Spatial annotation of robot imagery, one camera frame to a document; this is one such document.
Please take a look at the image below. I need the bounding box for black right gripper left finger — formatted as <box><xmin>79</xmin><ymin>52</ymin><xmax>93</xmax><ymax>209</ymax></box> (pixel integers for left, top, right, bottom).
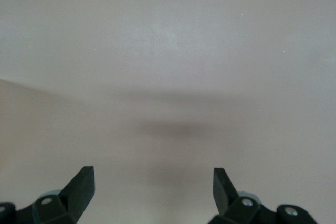
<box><xmin>0</xmin><ymin>166</ymin><xmax>96</xmax><ymax>224</ymax></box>

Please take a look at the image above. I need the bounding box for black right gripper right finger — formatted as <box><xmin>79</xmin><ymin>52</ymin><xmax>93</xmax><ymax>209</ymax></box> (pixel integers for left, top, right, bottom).
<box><xmin>208</xmin><ymin>167</ymin><xmax>319</xmax><ymax>224</ymax></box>

